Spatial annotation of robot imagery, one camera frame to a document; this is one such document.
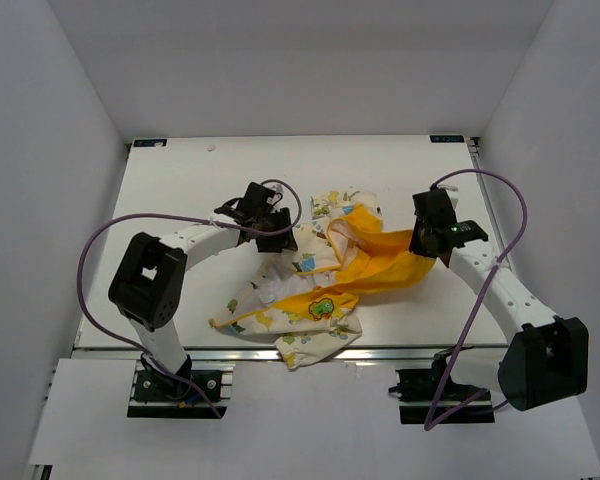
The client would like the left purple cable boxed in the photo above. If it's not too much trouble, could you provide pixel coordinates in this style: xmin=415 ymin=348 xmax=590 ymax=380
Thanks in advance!
xmin=76 ymin=178 xmax=304 ymax=419

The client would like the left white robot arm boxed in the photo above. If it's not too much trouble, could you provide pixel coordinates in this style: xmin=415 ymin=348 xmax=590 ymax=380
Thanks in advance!
xmin=108 ymin=180 xmax=301 ymax=399

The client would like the yellow patterned child jacket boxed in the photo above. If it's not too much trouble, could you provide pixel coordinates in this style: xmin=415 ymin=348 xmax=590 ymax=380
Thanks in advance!
xmin=209 ymin=189 xmax=434 ymax=370

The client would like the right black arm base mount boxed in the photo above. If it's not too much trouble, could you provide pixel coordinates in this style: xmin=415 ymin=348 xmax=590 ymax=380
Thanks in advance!
xmin=388 ymin=349 xmax=495 ymax=425

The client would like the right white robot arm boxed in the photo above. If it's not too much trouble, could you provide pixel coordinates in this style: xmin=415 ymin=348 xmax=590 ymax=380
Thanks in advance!
xmin=410 ymin=187 xmax=589 ymax=411

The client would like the right blue table label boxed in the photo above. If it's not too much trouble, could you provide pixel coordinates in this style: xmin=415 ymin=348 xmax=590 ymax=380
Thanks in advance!
xmin=429 ymin=134 xmax=465 ymax=144

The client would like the aluminium table front rail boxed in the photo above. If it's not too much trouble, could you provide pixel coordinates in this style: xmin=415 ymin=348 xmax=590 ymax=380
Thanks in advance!
xmin=71 ymin=346 xmax=511 ymax=363

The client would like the blue table label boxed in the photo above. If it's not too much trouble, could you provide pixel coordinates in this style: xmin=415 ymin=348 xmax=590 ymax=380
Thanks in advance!
xmin=132 ymin=138 xmax=167 ymax=148
xmin=429 ymin=134 xmax=465 ymax=144

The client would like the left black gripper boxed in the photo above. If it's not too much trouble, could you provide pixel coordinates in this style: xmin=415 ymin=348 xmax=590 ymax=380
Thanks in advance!
xmin=254 ymin=206 xmax=297 ymax=252

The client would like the aluminium table rail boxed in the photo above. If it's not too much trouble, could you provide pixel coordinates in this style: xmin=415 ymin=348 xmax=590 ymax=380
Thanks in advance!
xmin=465 ymin=137 xmax=506 ymax=253
xmin=71 ymin=346 xmax=511 ymax=363

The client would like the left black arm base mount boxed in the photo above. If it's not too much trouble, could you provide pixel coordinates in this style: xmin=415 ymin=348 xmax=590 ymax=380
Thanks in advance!
xmin=127 ymin=363 xmax=232 ymax=420

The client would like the left blue table label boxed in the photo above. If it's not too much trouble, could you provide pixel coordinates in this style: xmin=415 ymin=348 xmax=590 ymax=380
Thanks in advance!
xmin=132 ymin=138 xmax=167 ymax=148

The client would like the aluminium table right rail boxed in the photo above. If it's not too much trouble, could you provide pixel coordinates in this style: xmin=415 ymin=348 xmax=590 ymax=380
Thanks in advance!
xmin=465 ymin=137 xmax=506 ymax=253

